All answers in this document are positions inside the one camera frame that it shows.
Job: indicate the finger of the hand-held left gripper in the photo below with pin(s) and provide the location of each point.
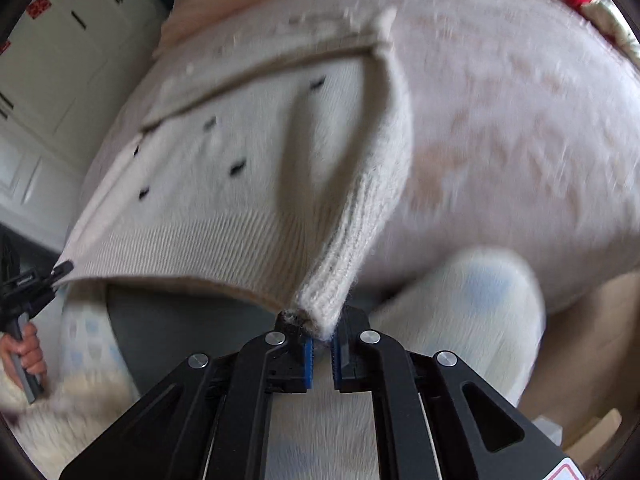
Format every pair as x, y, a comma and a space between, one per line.
62, 269

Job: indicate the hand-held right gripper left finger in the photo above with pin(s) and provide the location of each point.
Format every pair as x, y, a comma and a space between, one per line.
307, 366

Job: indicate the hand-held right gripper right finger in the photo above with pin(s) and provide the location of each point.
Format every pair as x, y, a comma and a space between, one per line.
336, 366

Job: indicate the cream knit sweater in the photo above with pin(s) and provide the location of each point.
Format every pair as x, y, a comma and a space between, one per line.
225, 220

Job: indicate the person's left forearm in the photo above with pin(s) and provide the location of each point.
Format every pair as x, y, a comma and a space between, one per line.
35, 430

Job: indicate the person's left hand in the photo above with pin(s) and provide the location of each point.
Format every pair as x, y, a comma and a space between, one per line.
29, 352

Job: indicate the white wardrobe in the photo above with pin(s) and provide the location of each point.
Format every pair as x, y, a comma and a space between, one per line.
75, 85

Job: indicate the red paper decal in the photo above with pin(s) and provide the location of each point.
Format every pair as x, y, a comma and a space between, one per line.
4, 47
39, 8

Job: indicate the pink butterfly blanket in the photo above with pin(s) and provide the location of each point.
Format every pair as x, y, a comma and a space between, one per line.
500, 135

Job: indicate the pink duvet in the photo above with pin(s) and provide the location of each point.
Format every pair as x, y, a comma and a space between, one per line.
225, 7

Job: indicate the red cushion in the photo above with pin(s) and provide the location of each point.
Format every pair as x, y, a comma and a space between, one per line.
575, 0

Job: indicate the crumpled cream cloth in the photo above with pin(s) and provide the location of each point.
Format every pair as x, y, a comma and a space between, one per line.
612, 25

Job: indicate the dark grey bed frame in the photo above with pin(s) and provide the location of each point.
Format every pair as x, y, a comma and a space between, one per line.
175, 325

